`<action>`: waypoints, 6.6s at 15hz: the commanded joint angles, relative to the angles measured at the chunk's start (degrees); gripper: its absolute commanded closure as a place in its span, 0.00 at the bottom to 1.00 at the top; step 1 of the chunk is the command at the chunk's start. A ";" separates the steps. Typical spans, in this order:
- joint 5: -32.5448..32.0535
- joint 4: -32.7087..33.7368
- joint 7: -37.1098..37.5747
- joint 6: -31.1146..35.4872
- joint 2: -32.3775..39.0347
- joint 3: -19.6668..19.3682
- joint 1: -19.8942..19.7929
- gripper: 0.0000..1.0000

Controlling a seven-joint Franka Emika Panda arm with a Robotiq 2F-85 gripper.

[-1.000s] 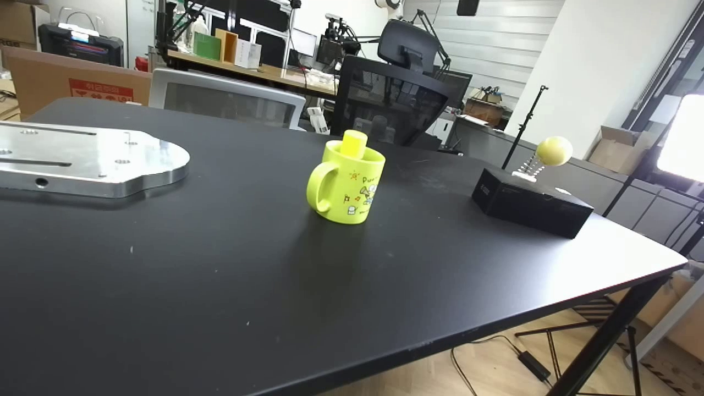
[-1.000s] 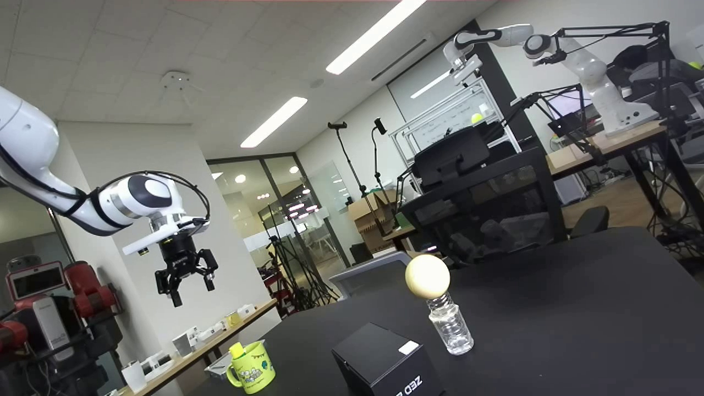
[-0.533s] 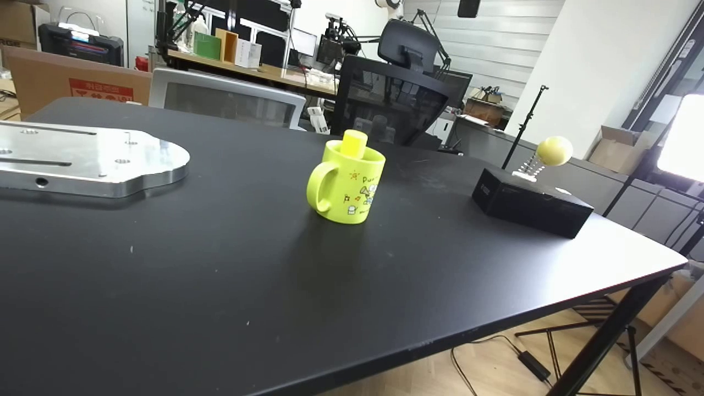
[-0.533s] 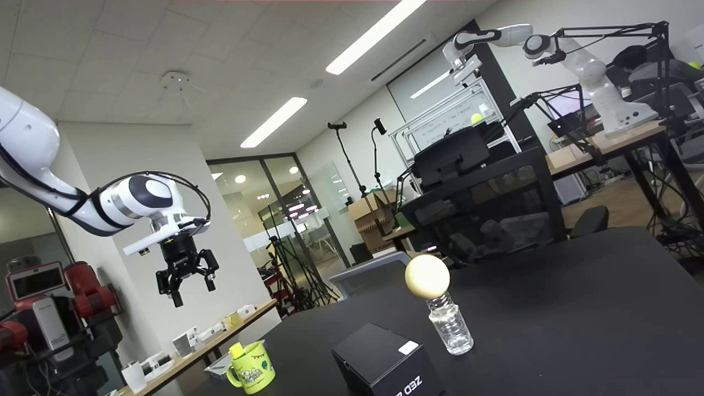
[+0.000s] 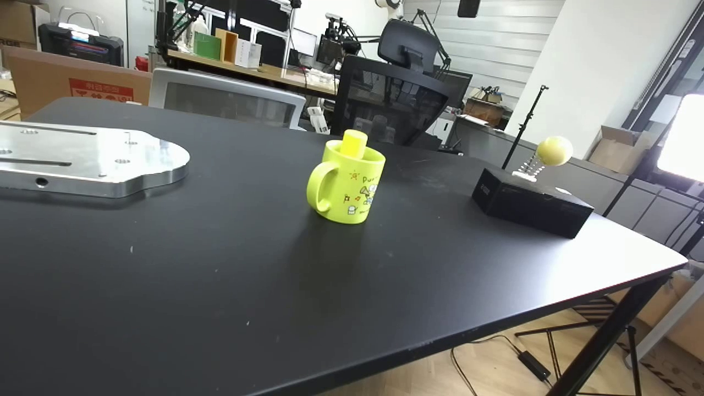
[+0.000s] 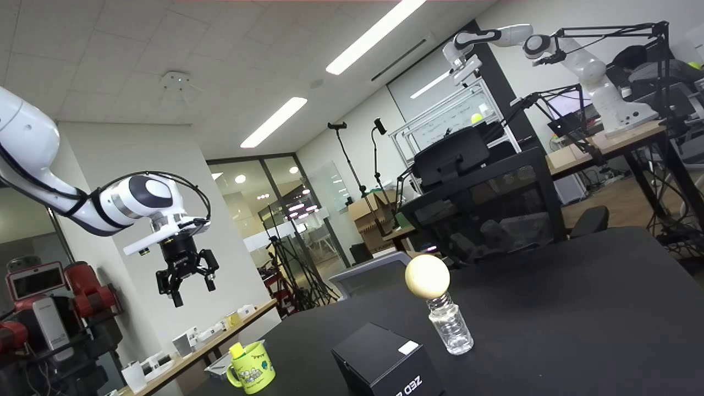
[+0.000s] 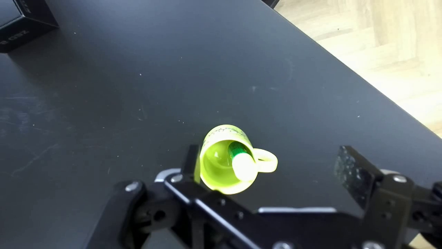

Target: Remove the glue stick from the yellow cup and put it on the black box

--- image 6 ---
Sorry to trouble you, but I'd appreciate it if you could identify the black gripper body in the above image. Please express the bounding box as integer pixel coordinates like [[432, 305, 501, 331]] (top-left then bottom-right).
[[159, 229, 201, 274]]

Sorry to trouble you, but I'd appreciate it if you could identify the black rectangular box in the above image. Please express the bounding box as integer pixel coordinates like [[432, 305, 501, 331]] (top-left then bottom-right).
[[330, 321, 447, 396]]

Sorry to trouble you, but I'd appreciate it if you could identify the clear plastic bottle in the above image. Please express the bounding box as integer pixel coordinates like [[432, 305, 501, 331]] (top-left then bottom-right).
[[425, 291, 476, 359]]

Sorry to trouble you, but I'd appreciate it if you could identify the grey white-framed chair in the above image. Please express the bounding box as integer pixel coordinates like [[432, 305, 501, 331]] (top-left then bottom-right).
[[326, 249, 413, 299]]

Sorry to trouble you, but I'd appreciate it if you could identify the wooden robot workbench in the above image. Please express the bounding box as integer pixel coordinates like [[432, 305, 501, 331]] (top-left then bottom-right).
[[545, 118, 704, 243]]

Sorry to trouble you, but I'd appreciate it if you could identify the round ceiling smoke detector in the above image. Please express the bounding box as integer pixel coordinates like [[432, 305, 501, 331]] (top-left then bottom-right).
[[160, 67, 194, 94]]

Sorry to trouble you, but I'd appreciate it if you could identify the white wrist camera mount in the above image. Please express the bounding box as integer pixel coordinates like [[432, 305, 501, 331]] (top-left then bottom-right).
[[120, 216, 208, 257]]

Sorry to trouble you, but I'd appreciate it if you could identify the red humanoid robot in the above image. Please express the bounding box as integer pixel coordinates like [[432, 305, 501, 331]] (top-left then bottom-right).
[[0, 260, 123, 370]]

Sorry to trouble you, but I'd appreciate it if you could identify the pale yellow ball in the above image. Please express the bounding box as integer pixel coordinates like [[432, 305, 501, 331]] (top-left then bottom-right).
[[403, 252, 452, 301]]

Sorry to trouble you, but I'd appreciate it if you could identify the long light wooden desk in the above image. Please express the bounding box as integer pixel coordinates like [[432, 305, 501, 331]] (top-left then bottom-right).
[[118, 296, 282, 396]]

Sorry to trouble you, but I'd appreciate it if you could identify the black tripod stand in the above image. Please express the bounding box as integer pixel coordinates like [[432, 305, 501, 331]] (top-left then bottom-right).
[[326, 118, 369, 199], [369, 117, 403, 207]]

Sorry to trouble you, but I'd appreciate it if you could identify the long ceiling light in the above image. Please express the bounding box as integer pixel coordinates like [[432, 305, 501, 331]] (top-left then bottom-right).
[[237, 94, 309, 151], [322, 0, 426, 77]]

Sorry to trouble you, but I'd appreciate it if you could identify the yellow patterned cup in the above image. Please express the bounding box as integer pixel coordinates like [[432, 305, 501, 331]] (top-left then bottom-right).
[[222, 338, 276, 396]]

